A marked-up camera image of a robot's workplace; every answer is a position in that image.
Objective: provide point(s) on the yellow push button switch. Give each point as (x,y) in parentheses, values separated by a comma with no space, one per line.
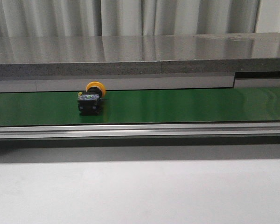
(90,101)

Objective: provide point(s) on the green conveyor belt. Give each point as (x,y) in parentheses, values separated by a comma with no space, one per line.
(143,106)

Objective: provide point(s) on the aluminium conveyor frame rail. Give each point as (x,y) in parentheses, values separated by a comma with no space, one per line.
(98,131)

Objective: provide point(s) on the grey cabinet front panel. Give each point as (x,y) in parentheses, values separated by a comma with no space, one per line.
(143,82)

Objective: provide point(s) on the grey stone countertop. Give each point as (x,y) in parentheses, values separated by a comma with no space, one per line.
(42,57)

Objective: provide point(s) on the white pleated curtain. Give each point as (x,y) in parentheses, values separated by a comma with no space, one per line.
(39,18)

